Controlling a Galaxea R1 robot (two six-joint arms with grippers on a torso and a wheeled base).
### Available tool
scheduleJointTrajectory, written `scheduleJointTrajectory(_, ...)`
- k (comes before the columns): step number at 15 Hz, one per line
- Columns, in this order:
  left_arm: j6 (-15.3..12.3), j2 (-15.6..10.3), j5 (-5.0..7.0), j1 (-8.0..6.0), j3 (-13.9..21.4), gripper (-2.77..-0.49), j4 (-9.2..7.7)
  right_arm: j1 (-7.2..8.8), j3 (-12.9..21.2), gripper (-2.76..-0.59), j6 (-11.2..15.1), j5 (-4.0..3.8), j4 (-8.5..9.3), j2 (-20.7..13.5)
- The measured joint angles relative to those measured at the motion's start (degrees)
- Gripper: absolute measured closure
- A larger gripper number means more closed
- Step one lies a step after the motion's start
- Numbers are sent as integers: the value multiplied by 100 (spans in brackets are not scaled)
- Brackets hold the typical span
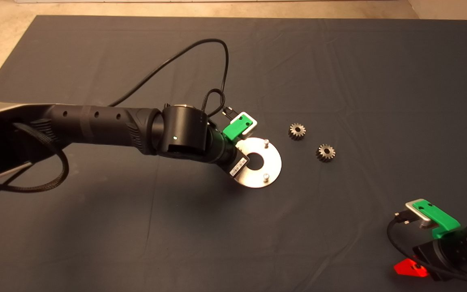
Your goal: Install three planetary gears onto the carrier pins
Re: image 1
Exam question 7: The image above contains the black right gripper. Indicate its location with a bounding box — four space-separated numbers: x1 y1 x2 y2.
394 227 467 281

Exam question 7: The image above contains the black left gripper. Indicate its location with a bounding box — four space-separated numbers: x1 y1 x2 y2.
211 132 250 178

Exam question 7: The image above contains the steel planetary gear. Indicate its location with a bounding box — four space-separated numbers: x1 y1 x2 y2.
289 123 307 142
316 144 337 163

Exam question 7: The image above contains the round metal carrier plate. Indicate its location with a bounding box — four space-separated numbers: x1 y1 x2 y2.
230 137 283 189

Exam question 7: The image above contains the dark grey table cloth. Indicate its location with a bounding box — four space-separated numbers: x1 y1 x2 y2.
0 15 467 292

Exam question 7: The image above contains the green left camera mount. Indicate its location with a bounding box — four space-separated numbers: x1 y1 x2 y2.
222 115 255 142

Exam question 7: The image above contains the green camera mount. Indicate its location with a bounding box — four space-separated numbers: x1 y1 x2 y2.
222 115 255 142
412 198 461 239

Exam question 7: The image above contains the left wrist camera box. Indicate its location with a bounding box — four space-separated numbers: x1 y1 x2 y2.
233 112 258 137

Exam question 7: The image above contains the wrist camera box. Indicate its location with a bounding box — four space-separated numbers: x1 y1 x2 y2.
233 112 258 137
405 199 435 229

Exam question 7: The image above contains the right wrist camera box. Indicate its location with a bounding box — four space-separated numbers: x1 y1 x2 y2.
405 199 435 229

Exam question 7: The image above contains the green right camera mount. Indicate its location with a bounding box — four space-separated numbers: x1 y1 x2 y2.
412 198 461 239

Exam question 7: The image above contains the short braided black cable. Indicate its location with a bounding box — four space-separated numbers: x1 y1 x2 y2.
200 89 228 119

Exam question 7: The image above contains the thick braided arm cable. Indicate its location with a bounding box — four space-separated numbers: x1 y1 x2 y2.
0 122 70 212

